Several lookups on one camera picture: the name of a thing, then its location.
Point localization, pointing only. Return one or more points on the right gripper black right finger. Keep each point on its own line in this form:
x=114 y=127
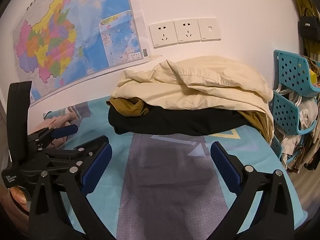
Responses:
x=274 y=217

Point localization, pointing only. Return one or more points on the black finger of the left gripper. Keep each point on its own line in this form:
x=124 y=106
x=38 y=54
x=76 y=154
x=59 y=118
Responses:
x=49 y=134
x=80 y=152

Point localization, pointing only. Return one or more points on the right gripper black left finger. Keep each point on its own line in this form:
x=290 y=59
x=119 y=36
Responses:
x=48 y=218

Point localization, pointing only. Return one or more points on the cream jacket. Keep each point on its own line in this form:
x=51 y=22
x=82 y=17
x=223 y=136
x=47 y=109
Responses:
x=198 y=83

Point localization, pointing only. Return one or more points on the person's left hand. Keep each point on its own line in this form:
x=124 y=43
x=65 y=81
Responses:
x=15 y=206

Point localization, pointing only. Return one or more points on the pink folded garment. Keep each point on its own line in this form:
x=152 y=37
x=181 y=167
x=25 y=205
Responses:
x=56 y=122

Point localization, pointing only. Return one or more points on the olive brown garment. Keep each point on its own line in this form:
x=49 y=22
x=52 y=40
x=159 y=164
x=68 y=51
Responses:
x=137 y=107

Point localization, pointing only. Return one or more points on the teal grey bed sheet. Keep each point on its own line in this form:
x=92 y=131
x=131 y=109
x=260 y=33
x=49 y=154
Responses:
x=163 y=186

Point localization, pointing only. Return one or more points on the black garment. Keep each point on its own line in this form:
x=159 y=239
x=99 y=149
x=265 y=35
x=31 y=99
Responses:
x=161 y=121

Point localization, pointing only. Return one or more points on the teal plastic storage rack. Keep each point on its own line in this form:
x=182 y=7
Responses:
x=295 y=89

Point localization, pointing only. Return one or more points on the black hanging handbag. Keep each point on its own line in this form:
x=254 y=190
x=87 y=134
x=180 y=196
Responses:
x=309 y=26

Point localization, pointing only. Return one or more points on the colourful wall map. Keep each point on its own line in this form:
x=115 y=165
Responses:
x=60 y=43

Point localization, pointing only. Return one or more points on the white left wall socket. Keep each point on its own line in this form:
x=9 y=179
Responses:
x=163 y=34

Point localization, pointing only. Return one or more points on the white wall socket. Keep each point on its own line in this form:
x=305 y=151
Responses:
x=163 y=34
x=187 y=30

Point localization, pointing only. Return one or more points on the white middle wall socket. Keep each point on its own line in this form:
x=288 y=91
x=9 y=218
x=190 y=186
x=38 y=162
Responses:
x=187 y=30

